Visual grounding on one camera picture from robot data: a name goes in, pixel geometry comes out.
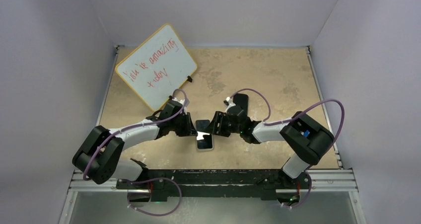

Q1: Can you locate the white board yellow frame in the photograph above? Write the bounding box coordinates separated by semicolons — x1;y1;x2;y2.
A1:
115;23;198;111

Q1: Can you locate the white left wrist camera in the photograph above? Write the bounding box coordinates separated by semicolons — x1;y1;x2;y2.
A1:
171;97;190;114

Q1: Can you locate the white phone case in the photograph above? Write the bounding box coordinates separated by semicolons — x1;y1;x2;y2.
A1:
196;119;215;152

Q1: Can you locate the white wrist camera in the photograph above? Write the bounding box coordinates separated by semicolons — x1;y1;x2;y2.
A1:
171;97;190;114
224;97;235;109

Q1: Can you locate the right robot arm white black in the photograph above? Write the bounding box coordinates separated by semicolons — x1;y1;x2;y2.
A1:
205;105;336;188

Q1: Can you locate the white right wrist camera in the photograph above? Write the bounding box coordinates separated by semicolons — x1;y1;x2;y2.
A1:
224;97;235;109

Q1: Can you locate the black phone case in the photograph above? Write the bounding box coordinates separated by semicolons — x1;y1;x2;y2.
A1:
233;93;249;114

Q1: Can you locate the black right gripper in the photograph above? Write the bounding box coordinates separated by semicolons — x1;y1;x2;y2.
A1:
204;111;242;138

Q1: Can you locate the purple cable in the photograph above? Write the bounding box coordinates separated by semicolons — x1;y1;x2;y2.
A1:
82;88;189;217
225;88;346;209

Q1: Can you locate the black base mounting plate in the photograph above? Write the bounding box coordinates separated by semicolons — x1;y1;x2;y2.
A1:
116;169;310;203

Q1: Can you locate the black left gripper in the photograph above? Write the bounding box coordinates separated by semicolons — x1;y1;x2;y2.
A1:
170;112;197;137

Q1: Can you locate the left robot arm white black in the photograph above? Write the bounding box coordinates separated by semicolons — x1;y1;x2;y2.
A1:
72;98;198;189

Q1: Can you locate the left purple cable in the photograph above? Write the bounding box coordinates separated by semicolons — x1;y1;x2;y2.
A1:
82;88;189;217

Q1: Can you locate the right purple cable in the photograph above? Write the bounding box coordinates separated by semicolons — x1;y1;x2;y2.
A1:
225;88;346;209

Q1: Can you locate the black phone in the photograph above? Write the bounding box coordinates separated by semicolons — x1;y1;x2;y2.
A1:
196;119;213;150

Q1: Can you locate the aluminium frame rail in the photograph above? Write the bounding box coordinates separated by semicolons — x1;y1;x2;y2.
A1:
68;169;358;194

